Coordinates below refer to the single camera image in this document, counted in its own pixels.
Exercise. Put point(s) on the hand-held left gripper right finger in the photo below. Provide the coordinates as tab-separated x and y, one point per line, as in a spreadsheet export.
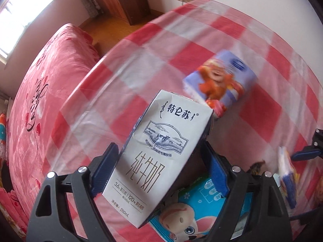
217	171

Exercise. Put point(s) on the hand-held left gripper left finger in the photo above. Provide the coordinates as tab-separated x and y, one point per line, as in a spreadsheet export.
103	172

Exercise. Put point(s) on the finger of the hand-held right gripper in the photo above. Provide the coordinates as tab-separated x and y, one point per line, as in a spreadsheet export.
306	154

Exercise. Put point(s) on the blue cartoon plastic bag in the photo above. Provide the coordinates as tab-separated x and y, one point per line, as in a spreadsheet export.
194	206

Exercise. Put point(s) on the white milk carton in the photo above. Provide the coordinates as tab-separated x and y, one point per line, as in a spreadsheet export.
156	156

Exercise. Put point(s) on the white and blue packet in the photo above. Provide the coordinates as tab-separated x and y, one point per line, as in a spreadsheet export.
286	171

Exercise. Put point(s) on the dark crumpled wrapper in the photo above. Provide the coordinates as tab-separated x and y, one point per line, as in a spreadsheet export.
257	167

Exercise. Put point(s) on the purple cartoon tissue pack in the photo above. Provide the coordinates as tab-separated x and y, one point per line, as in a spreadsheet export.
219	80

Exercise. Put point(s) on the pink printed bed blanket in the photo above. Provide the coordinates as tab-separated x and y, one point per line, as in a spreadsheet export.
37	105

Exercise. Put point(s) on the red checkered tablecloth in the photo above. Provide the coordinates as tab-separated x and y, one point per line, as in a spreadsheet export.
176	42

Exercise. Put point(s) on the wooden drawer cabinet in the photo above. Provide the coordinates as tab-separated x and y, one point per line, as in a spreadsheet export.
126	0

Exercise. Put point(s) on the window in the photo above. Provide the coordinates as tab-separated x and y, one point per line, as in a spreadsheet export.
20	12

